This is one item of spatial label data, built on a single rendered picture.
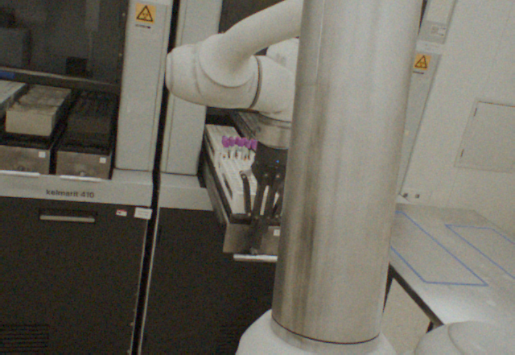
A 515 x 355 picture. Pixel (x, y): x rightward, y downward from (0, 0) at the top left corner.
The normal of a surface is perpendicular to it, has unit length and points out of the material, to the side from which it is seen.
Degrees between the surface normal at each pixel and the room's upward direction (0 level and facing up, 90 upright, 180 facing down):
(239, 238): 90
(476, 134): 90
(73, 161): 90
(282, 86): 89
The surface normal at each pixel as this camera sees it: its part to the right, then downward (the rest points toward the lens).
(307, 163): -0.70, 0.00
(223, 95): 0.07, 0.90
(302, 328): -0.50, 0.03
